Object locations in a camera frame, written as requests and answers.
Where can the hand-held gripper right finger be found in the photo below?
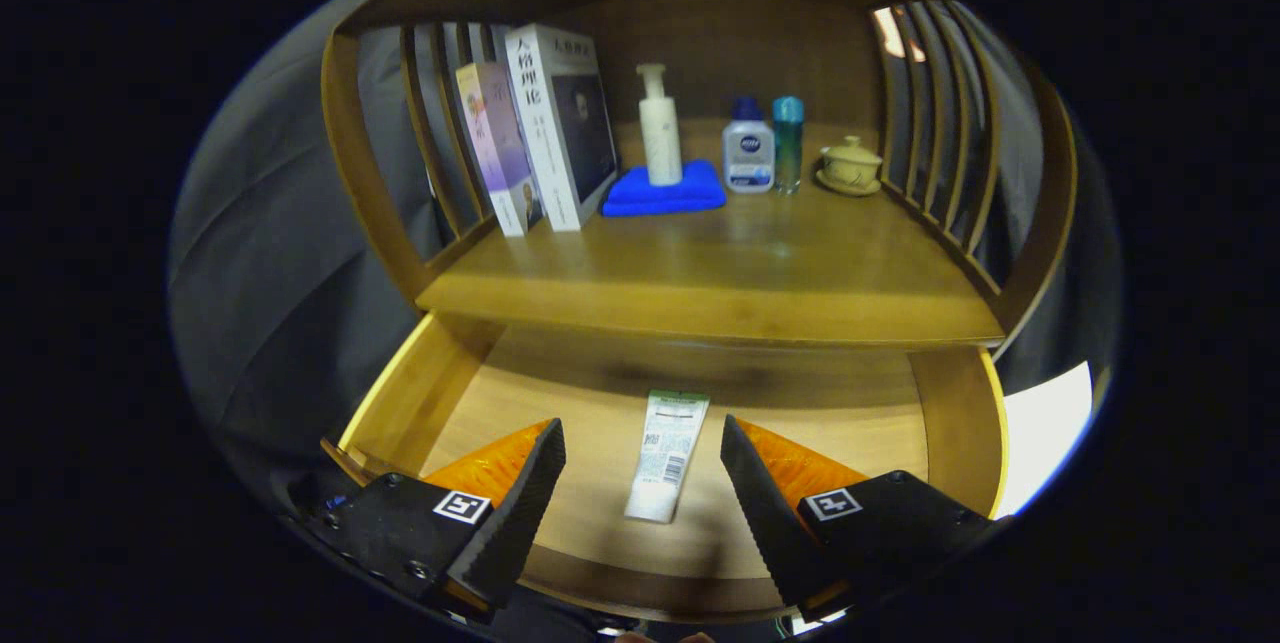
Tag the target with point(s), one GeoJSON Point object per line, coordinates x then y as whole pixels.
{"type": "Point", "coordinates": [770, 523]}

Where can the yellow saucer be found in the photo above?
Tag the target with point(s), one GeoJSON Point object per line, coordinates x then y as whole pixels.
{"type": "Point", "coordinates": [845, 188]}

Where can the white bottle blue pump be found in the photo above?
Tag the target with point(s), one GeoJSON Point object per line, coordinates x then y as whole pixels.
{"type": "Point", "coordinates": [748, 158]}

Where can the yellow lidded teacup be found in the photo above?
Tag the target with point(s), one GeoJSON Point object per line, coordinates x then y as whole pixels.
{"type": "Point", "coordinates": [852, 163]}

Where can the white tube green end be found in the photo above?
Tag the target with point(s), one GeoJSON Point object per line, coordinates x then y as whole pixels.
{"type": "Point", "coordinates": [665, 463]}

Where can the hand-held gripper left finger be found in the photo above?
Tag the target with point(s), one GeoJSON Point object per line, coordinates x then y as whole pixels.
{"type": "Point", "coordinates": [520, 513]}

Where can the blue folded cloth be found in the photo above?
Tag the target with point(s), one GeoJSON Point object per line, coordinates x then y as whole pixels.
{"type": "Point", "coordinates": [640, 198]}

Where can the thick white book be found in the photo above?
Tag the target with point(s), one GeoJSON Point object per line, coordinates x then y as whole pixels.
{"type": "Point", "coordinates": [545, 123]}

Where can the purple book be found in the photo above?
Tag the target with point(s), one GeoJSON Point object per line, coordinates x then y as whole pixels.
{"type": "Point", "coordinates": [495, 143]}

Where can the wooden drawer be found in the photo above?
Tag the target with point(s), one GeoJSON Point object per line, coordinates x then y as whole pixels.
{"type": "Point", "coordinates": [560, 393]}

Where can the wooden countertop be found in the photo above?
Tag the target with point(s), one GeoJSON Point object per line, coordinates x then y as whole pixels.
{"type": "Point", "coordinates": [750, 263]}

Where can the teal glass bottle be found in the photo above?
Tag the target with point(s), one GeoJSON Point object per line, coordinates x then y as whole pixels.
{"type": "Point", "coordinates": [788, 143]}

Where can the white grey appliance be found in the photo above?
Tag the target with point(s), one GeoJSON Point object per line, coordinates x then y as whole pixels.
{"type": "Point", "coordinates": [1045, 433]}

